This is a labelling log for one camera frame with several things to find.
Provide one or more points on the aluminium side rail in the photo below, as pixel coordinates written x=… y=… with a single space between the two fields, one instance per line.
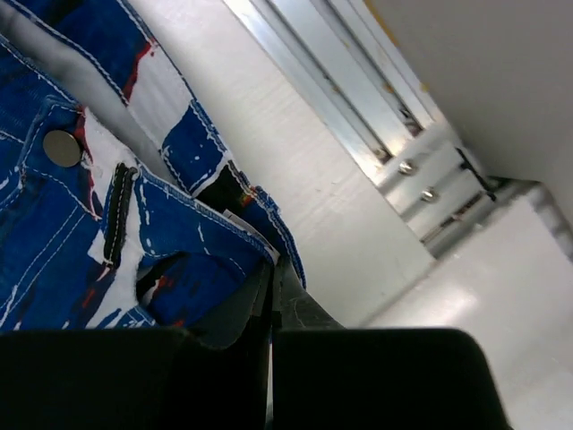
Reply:
x=350 y=72

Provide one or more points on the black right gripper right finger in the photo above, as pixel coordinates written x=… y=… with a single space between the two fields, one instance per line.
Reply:
x=327 y=376

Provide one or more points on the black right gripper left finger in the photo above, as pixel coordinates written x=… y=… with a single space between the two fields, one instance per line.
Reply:
x=210 y=376

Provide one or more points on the blue white red patterned trousers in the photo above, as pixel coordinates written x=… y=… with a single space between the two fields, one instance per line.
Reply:
x=121 y=205

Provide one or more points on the white foam front board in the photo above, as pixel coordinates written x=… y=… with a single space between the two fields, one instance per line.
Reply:
x=508 y=284

